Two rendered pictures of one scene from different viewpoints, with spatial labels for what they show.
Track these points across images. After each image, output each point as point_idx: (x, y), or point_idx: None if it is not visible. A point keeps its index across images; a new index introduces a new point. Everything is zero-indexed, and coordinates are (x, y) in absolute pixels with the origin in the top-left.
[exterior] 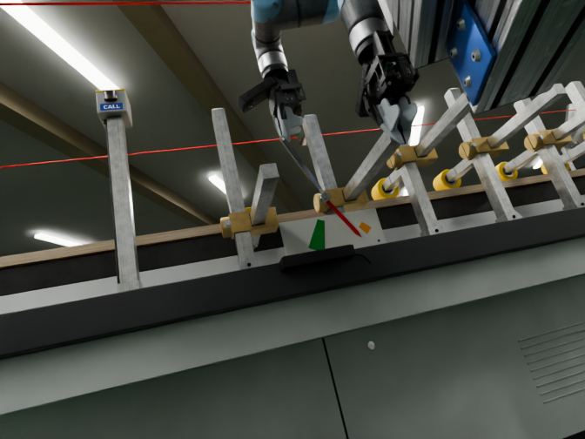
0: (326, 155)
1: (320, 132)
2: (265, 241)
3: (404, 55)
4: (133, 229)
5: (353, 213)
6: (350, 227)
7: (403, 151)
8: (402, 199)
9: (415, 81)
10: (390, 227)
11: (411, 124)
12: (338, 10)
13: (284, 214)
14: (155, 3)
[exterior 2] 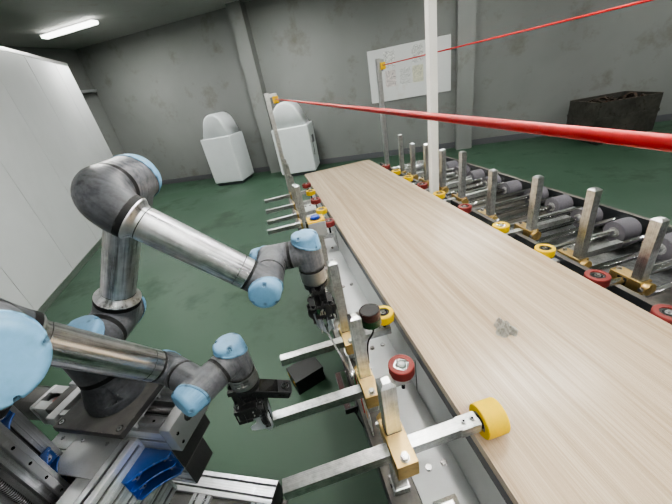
0: (355, 354)
1: (352, 337)
2: (402, 332)
3: (234, 409)
4: (331, 293)
5: (363, 400)
6: (361, 402)
7: (380, 428)
8: (480, 448)
9: (244, 423)
10: (466, 439)
11: (264, 428)
12: (263, 307)
13: (406, 331)
14: (316, 104)
